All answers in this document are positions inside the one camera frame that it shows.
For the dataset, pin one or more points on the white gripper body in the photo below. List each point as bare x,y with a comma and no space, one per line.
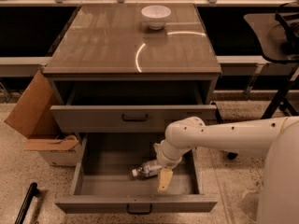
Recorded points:
162,160

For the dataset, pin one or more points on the clear plastic water bottle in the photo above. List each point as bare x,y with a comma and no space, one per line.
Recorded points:
147,169

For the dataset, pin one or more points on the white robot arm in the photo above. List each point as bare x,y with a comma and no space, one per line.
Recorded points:
278,138

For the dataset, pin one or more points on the open lower grey drawer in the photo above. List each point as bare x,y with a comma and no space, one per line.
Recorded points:
103,181

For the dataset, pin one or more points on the grey drawer cabinet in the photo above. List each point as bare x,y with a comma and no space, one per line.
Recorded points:
109,56

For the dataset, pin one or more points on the upper grey drawer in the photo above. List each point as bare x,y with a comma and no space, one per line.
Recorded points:
126,118

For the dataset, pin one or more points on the brown cardboard box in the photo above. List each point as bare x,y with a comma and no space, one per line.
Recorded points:
31,117

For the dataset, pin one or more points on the white ceramic bowl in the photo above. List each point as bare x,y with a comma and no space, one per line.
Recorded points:
155,16

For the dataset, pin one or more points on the black bar left floor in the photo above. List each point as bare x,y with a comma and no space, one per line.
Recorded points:
30,194

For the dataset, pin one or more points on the black chair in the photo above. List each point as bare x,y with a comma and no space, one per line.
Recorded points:
278,35

